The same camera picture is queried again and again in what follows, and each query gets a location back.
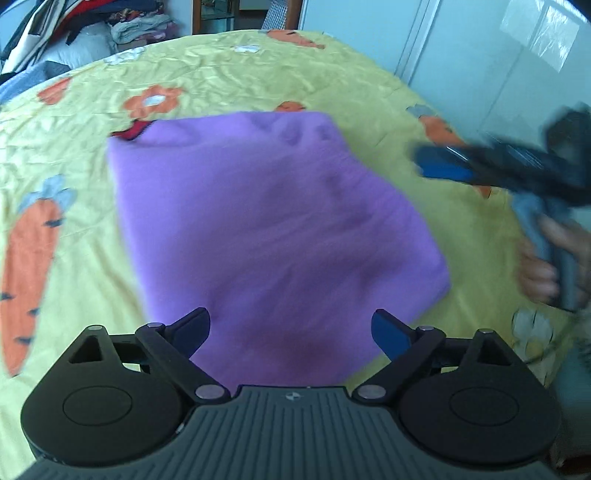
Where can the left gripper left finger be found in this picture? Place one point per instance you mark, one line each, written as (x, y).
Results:
(110, 399)

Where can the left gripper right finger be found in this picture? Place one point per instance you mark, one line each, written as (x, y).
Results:
(470, 402)

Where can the purple sweater red trim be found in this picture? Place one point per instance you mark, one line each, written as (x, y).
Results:
(269, 222)

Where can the pile of clothes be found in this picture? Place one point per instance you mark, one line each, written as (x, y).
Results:
(74, 33)

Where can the person's right hand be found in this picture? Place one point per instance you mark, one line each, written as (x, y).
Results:
(537, 275)

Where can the white wardrobe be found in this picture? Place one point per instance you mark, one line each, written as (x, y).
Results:
(488, 67)

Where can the yellow carrot print bedsheet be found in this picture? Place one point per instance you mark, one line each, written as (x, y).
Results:
(59, 226)

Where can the wooden framed doorway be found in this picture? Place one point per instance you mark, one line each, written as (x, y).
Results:
(220, 16)

